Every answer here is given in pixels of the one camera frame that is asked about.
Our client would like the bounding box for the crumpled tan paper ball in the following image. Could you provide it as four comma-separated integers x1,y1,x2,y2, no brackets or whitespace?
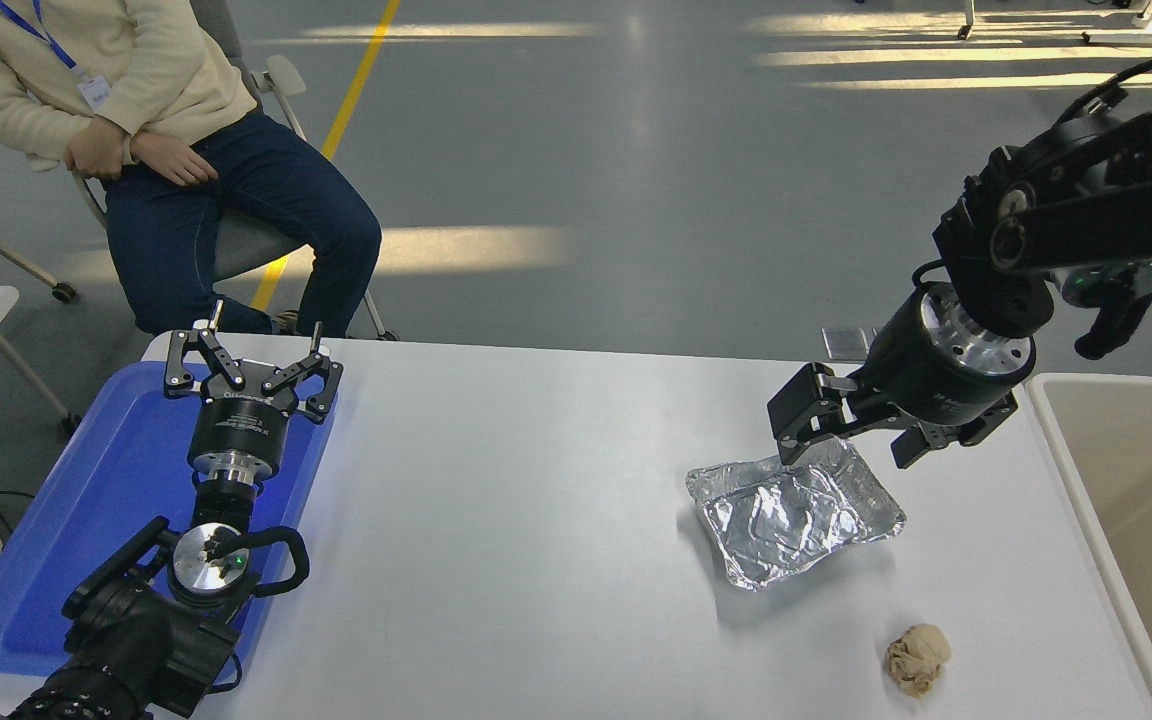
884,624,953,698

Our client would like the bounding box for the grey chair leg with caster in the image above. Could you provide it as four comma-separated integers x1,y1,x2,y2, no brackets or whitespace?
0,175,79,304

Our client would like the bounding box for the silver foil tray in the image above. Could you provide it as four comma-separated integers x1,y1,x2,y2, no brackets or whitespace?
686,435,908,591

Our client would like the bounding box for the person's left hand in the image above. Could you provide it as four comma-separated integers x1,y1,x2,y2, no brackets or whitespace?
64,117,134,184

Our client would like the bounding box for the grey office chair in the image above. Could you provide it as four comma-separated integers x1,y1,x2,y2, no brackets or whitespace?
66,0,399,343

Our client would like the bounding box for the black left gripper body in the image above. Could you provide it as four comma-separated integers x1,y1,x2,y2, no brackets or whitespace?
186,358,310,463

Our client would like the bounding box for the person's right hand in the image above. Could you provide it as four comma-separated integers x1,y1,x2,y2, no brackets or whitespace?
129,130,221,189

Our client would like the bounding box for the blue plastic tray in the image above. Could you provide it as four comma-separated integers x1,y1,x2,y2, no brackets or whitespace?
0,360,339,691

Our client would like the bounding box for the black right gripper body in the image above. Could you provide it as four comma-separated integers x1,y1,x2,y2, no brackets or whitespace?
851,285,1027,431

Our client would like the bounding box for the metal floor plate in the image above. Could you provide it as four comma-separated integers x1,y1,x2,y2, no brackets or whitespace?
823,327,872,361

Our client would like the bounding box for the large pale bin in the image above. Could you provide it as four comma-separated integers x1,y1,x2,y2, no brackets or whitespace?
1026,373,1152,720

